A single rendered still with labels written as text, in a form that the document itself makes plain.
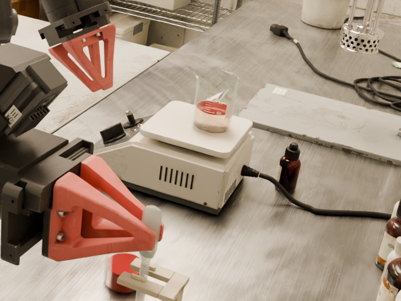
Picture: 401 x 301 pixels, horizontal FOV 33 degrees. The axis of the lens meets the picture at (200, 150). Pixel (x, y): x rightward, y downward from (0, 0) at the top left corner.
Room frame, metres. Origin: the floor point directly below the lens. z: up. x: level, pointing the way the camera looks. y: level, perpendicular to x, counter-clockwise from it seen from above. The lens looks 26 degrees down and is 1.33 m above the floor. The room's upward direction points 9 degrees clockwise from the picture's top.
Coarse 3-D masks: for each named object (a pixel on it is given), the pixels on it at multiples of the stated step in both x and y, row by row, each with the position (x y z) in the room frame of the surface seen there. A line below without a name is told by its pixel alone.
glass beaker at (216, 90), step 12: (204, 72) 0.80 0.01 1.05; (216, 72) 0.81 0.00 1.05; (228, 72) 0.81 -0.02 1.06; (204, 84) 0.77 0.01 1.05; (216, 84) 0.76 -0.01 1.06; (228, 84) 0.77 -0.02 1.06; (204, 96) 0.77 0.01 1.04; (216, 96) 0.76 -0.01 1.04; (228, 96) 0.77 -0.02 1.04; (204, 108) 0.77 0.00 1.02; (216, 108) 0.76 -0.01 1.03; (228, 108) 0.77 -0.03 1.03; (192, 120) 0.78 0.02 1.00; (204, 120) 0.76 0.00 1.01; (216, 120) 0.76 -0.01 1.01; (228, 120) 0.77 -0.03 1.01; (204, 132) 0.76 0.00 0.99; (216, 132) 0.76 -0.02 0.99; (228, 132) 0.78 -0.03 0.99
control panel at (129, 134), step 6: (144, 120) 0.85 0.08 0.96; (138, 126) 0.82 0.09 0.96; (126, 132) 0.81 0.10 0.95; (132, 132) 0.80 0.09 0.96; (138, 132) 0.79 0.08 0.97; (126, 138) 0.78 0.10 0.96; (96, 144) 0.80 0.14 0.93; (102, 144) 0.79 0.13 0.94; (108, 144) 0.78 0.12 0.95; (114, 144) 0.77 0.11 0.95
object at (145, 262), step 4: (160, 212) 0.41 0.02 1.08; (140, 256) 0.41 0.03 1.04; (152, 256) 0.41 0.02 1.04; (144, 260) 0.41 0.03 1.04; (148, 260) 0.41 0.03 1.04; (140, 264) 0.41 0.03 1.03; (144, 264) 0.41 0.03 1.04; (148, 264) 0.41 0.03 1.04; (140, 268) 0.41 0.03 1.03; (144, 268) 0.41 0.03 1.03; (148, 268) 0.41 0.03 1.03; (140, 272) 0.41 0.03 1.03; (144, 272) 0.41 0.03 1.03; (148, 272) 0.41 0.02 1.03; (144, 276) 0.41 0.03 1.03; (136, 292) 0.41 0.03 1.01; (140, 292) 0.41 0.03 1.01; (136, 296) 0.41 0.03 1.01; (140, 296) 0.41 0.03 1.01; (144, 296) 0.41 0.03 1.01; (136, 300) 0.41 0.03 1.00; (140, 300) 0.41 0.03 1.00
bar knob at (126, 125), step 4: (128, 112) 0.85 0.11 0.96; (128, 116) 0.84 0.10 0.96; (132, 116) 0.84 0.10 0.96; (128, 120) 0.84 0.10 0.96; (132, 120) 0.84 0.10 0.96; (136, 120) 0.85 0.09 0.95; (140, 120) 0.84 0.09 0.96; (124, 124) 0.85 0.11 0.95; (128, 124) 0.84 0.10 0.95; (132, 124) 0.83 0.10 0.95; (136, 124) 0.84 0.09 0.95; (124, 128) 0.84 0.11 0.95
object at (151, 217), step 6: (144, 210) 0.41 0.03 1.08; (150, 210) 0.41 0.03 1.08; (156, 210) 0.41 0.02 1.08; (144, 216) 0.41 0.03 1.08; (150, 216) 0.41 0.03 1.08; (156, 216) 0.41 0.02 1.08; (144, 222) 0.41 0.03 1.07; (150, 222) 0.41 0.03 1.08; (156, 222) 0.41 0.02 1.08; (150, 228) 0.41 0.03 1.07; (156, 228) 0.41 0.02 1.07; (156, 234) 0.41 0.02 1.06; (156, 240) 0.41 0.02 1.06; (144, 252) 0.41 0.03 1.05; (150, 252) 0.41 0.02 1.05
